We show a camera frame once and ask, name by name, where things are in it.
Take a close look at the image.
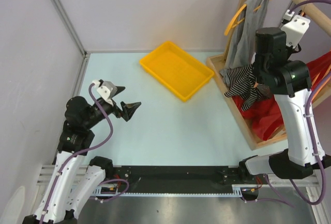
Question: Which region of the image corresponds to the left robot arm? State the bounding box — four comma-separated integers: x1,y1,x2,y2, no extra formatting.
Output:
23,80,141,223

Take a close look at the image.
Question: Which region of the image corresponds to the striped tank top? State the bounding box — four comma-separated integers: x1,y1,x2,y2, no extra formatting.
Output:
220,64,272,111

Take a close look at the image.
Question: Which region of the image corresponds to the purple cable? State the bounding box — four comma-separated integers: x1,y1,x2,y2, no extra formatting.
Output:
263,0,331,206
38,83,130,224

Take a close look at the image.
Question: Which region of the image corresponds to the red tank top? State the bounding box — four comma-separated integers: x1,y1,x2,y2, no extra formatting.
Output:
232,52,330,141

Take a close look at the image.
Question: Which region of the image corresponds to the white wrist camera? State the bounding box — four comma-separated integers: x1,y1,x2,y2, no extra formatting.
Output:
280,9,310,49
92,80,117,106

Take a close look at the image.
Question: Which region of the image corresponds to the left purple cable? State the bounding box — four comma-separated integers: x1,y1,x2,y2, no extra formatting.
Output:
38,83,130,224

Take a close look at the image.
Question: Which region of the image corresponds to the wooden clothes rack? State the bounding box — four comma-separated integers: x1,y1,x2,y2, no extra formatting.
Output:
206,0,330,150

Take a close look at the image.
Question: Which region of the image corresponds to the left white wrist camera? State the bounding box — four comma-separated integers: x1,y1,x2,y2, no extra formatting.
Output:
92,80,117,106

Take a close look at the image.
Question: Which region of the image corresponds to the orange hanger with grey top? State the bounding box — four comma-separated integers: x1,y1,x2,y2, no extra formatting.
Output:
222,0,282,35

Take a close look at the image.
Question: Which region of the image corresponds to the white cable duct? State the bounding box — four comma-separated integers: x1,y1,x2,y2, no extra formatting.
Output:
90,185,259,201

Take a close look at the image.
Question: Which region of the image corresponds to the grey tank top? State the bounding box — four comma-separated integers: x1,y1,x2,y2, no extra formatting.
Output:
220,0,269,87

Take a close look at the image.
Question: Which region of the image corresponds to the yellow plastic tray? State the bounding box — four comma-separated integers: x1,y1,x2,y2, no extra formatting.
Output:
140,41,214,102

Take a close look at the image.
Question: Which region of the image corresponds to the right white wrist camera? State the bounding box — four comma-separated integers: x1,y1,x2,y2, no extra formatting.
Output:
280,9,310,49

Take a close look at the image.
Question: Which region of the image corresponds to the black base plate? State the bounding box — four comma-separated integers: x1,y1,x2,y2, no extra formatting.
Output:
106,166,266,192

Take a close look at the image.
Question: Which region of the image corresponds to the orange hanger with red top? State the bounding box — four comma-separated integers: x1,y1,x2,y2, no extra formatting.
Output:
271,63,331,137

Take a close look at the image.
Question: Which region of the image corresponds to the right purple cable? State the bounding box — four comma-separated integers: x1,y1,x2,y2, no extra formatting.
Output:
263,0,331,206

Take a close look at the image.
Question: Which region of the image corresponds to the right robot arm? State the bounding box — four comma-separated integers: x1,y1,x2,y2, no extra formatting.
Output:
238,27,330,183

